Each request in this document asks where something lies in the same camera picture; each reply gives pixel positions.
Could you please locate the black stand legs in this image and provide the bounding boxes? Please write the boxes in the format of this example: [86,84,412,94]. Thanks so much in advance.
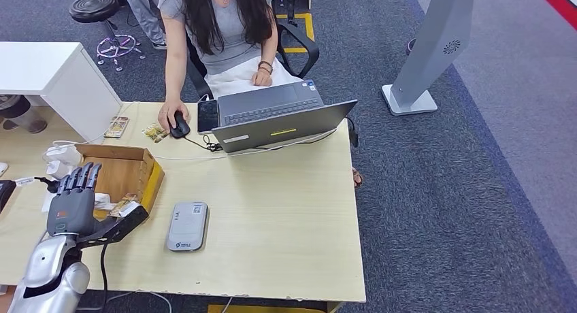
[271,0,300,27]

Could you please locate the black office chair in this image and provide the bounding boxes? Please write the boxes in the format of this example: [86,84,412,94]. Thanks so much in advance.
[184,21,320,100]

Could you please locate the standing person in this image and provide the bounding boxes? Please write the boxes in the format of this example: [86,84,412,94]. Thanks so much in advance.
[121,0,169,50]

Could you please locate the black power plug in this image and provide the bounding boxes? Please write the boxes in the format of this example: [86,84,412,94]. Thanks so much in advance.
[33,176,62,195]

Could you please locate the black computer mouse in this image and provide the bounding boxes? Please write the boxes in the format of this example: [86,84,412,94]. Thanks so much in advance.
[169,110,192,139]

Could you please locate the person's right hand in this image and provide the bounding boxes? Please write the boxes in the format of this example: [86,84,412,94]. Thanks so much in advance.
[157,99,191,133]

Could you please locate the black round stool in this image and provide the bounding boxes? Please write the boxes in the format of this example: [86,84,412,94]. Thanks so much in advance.
[69,0,146,72]

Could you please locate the white charging cable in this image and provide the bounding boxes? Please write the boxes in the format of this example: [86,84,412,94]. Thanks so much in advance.
[52,129,338,161]

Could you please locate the white power strip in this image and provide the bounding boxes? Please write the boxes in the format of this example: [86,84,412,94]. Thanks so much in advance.
[41,142,84,213]

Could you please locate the black laptop power cable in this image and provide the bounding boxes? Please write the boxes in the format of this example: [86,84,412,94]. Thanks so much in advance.
[310,117,360,148]

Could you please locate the black mouse cable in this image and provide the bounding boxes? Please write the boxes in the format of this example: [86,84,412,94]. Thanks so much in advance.
[184,135,224,153]

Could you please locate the person's left hand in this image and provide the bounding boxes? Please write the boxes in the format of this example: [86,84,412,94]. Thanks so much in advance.
[251,69,274,87]

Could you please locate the grey power strip cable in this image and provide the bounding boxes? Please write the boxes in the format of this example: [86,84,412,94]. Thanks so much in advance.
[108,291,173,313]

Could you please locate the white charger adapter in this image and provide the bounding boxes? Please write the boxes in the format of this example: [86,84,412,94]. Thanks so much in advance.
[45,159,76,181]
[42,144,82,165]

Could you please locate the cardboard box yellow trim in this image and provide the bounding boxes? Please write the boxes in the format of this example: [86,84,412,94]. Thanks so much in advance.
[74,144,165,220]

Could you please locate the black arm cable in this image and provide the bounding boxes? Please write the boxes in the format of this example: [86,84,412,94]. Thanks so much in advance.
[76,243,112,312]

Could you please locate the grey laptop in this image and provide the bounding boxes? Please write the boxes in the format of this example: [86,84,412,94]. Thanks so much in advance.
[211,80,359,154]

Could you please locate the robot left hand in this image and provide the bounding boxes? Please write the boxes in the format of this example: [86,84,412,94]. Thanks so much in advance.
[46,162,103,237]

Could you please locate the black desk device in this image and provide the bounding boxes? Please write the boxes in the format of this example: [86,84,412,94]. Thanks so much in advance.
[0,180,18,215]

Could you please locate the yellow floor tape square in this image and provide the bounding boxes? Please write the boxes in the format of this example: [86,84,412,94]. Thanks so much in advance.
[275,13,316,55]

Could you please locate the black smartphone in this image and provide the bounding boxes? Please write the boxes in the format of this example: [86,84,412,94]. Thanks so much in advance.
[197,99,220,135]

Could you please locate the grey kiosk stand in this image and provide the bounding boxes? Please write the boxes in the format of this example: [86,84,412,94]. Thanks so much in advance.
[381,0,476,117]

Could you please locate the white cabinet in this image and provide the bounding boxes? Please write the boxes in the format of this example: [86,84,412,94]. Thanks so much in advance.
[0,41,122,145]

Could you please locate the black camera bracket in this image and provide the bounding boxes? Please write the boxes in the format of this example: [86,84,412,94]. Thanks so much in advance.
[76,205,150,250]

